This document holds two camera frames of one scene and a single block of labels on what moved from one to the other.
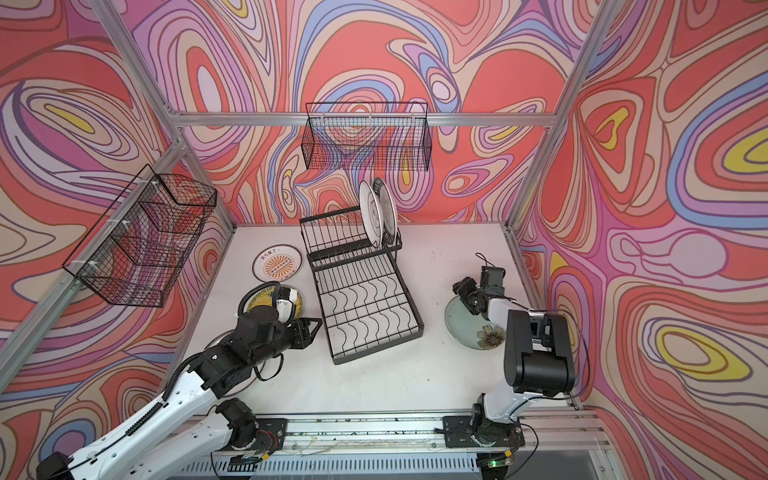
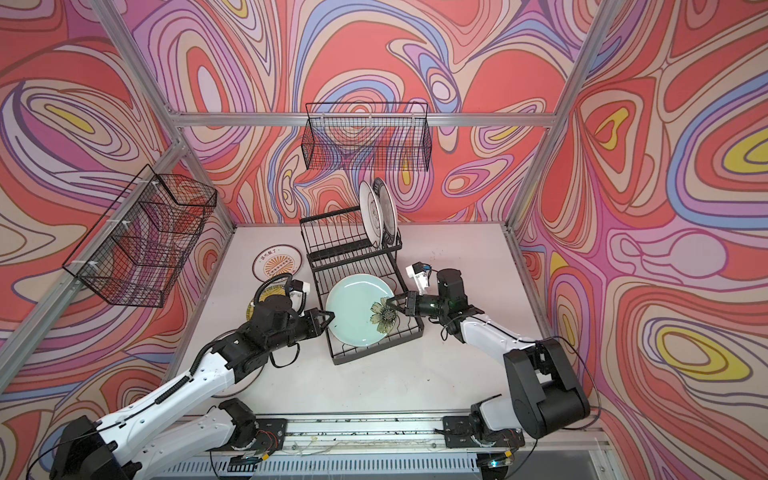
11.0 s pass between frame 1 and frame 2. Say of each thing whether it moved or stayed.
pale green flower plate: moved
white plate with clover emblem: stayed
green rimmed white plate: stayed
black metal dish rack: stayed
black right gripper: moved
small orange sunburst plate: stayed
